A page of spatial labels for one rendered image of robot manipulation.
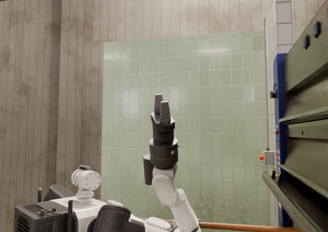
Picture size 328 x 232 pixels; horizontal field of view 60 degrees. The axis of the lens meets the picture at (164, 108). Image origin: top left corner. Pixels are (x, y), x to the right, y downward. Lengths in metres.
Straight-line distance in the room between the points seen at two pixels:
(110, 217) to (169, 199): 0.18
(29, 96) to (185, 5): 2.87
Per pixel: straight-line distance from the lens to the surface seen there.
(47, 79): 4.96
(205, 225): 1.52
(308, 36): 1.37
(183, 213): 0.98
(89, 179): 1.06
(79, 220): 0.99
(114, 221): 0.90
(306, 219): 0.86
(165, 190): 0.91
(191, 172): 2.74
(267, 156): 2.37
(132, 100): 2.87
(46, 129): 4.88
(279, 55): 1.95
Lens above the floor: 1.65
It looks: 5 degrees up
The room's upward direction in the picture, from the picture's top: straight up
